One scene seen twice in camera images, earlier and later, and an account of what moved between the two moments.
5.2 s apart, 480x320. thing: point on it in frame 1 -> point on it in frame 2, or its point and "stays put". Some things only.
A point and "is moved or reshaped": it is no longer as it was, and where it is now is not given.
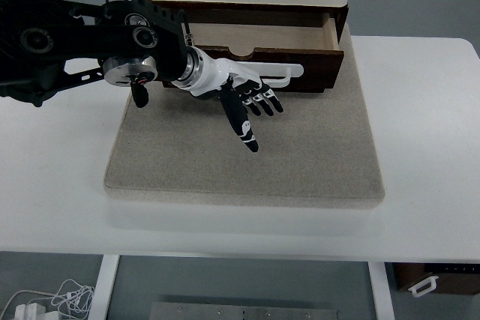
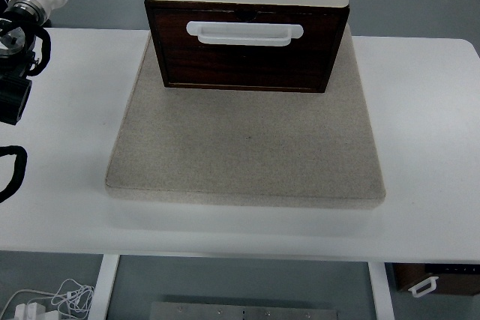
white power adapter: (34, 312) stays put
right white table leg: (382, 291) stays put
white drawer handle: (272, 69) -> (243, 34)
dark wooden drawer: (310, 40) is moved or reshaped
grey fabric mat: (319, 151) stays put
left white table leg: (103, 287) stays put
